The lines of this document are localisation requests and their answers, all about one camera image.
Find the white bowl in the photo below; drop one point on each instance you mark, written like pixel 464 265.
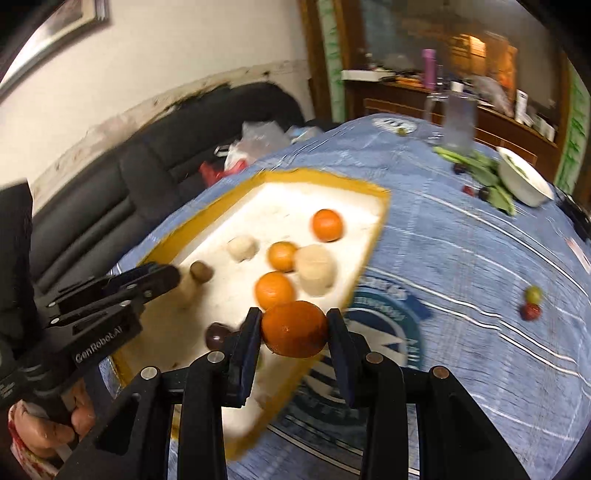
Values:
pixel 522 179

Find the white tube bottle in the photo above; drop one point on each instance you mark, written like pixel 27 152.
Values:
pixel 521 107

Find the wooden cabinet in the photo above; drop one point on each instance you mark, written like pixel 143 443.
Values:
pixel 403 57

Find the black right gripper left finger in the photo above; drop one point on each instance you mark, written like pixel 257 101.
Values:
pixel 217 380

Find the far dark plum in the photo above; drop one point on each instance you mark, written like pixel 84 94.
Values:
pixel 484 194

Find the red bag on sofa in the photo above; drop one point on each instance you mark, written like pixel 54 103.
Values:
pixel 210 175

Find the plastic bag on cabinet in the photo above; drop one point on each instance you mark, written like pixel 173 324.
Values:
pixel 491 91

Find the brown small fruit in tray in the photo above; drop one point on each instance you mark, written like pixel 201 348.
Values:
pixel 200 272

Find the white paper card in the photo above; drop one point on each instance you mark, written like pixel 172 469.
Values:
pixel 579 254

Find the small orange in tray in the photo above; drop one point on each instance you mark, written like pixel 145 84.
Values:
pixel 327 225

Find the far red date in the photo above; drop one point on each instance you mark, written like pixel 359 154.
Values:
pixel 469 190

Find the clear glass pitcher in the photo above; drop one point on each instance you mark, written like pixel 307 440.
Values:
pixel 458 127

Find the red jujube date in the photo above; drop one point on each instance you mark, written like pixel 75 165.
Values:
pixel 530 311

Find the orange in tray middle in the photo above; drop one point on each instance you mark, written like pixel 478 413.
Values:
pixel 281 256

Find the person left hand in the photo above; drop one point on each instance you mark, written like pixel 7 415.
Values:
pixel 42 436

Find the black sofa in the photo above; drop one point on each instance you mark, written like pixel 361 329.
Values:
pixel 116 201

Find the large orange fruit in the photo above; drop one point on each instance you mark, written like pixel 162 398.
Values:
pixel 297 329

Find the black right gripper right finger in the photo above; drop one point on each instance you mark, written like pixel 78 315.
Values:
pixel 372 382

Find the pink thermos bottle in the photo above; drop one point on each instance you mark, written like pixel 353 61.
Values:
pixel 430 69

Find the orange in tray front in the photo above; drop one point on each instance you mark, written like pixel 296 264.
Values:
pixel 274 288

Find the green grape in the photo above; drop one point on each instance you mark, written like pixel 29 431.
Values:
pixel 533 295

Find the white plastic bag on sofa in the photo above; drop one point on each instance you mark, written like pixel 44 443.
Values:
pixel 260 139

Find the far dark grape pair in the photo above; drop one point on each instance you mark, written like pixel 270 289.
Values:
pixel 459 168

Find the pale round fruit small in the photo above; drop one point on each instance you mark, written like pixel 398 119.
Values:
pixel 242 248

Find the dark purple plum upper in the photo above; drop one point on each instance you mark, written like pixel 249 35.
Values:
pixel 219 337

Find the green leafy vegetables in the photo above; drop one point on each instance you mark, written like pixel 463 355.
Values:
pixel 484 171

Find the yellow rimmed white tray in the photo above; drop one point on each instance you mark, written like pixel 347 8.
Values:
pixel 301 237

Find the blue plaid tablecloth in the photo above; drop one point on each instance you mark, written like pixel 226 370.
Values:
pixel 448 278

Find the pale round fruit large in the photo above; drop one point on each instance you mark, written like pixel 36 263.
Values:
pixel 316 269

